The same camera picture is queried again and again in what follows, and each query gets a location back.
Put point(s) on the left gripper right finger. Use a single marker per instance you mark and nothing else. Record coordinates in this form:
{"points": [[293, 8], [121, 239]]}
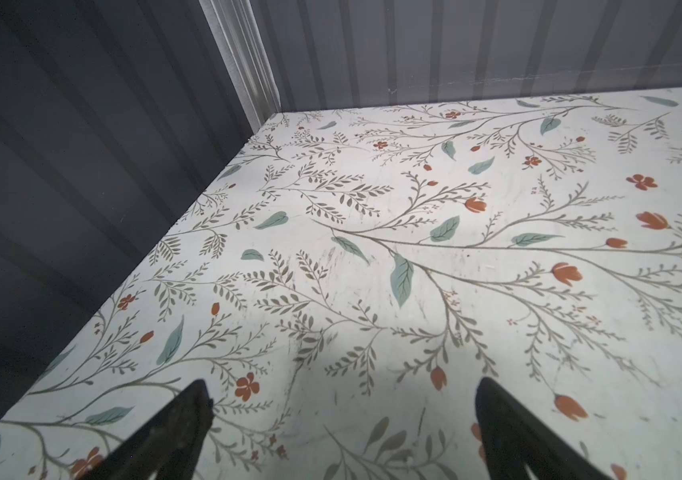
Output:
{"points": [[520, 446]]}

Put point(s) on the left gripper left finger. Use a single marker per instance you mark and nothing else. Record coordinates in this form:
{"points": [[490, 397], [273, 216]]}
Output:
{"points": [[167, 446]]}

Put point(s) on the floral table mat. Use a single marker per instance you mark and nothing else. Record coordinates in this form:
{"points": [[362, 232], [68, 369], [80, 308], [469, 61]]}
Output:
{"points": [[350, 278]]}

